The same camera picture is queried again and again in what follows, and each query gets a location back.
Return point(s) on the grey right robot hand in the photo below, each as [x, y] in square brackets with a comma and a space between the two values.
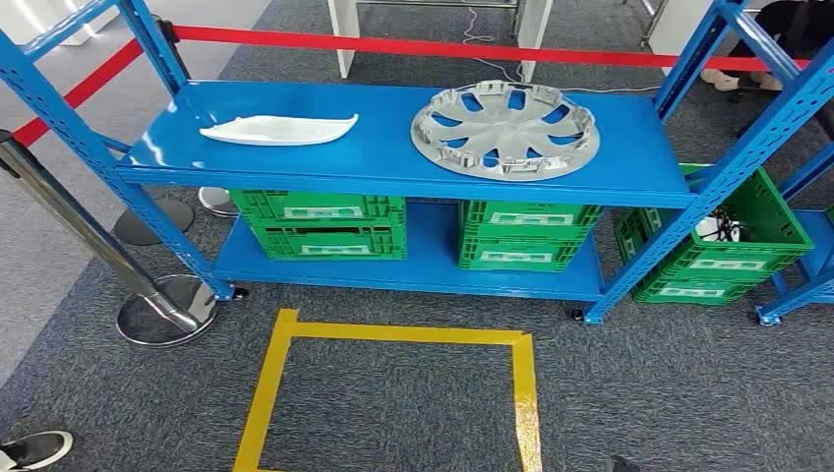
[622, 466]

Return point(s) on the white plastic car part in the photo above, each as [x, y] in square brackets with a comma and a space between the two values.
[280, 130]

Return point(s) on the blue metal shelf rack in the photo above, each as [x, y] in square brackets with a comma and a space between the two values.
[391, 156]
[792, 300]

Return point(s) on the grey wheel hubcap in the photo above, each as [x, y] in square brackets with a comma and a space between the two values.
[502, 146]

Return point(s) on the white desk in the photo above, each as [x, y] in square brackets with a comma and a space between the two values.
[677, 26]
[343, 39]

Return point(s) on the red barrier belt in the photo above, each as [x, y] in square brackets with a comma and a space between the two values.
[85, 85]
[391, 47]

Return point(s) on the chrome stanchion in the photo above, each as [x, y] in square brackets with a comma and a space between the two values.
[78, 221]

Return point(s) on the white cabinet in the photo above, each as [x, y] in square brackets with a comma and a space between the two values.
[59, 19]

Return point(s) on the dark post stanchion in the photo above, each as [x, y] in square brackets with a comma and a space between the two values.
[169, 32]

